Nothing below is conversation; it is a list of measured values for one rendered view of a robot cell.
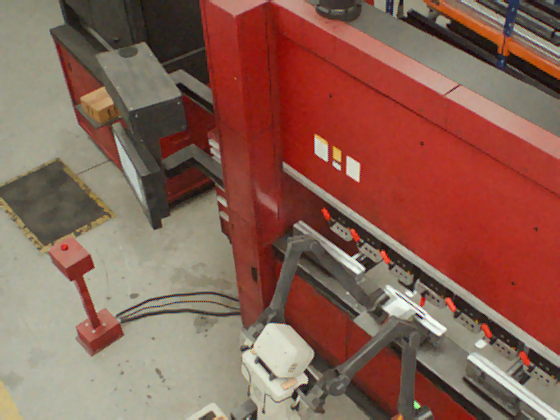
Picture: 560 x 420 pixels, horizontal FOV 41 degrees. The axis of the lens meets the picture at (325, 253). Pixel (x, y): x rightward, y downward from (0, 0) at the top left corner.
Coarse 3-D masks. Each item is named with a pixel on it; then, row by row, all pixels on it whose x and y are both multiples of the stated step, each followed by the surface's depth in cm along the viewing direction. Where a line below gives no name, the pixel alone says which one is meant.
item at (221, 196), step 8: (208, 136) 468; (216, 136) 464; (216, 144) 463; (216, 152) 469; (216, 160) 475; (216, 184) 492; (216, 192) 502; (224, 200) 499; (224, 208) 507; (224, 216) 510; (224, 224) 521; (224, 232) 527
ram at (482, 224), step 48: (288, 48) 330; (288, 96) 350; (336, 96) 323; (384, 96) 299; (288, 144) 372; (336, 144) 341; (384, 144) 315; (432, 144) 293; (336, 192) 362; (384, 192) 333; (432, 192) 308; (480, 192) 287; (528, 192) 268; (384, 240) 353; (432, 240) 325; (480, 240) 301; (528, 240) 281; (480, 288) 318; (528, 288) 295
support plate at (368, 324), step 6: (390, 294) 377; (390, 300) 374; (384, 306) 372; (366, 312) 369; (408, 312) 369; (414, 312) 369; (360, 318) 367; (366, 318) 367; (402, 318) 367; (408, 318) 367; (360, 324) 364; (366, 324) 364; (372, 324) 364; (378, 324) 364; (384, 324) 364; (366, 330) 362; (372, 330) 362; (378, 330) 362; (372, 336) 359
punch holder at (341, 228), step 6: (330, 210) 375; (336, 210) 371; (330, 216) 378; (336, 216) 374; (342, 216) 369; (336, 222) 377; (342, 222) 372; (348, 222) 368; (354, 222) 369; (330, 228) 383; (336, 228) 379; (342, 228) 375; (354, 228) 372; (342, 234) 378; (348, 234) 373; (348, 240) 377
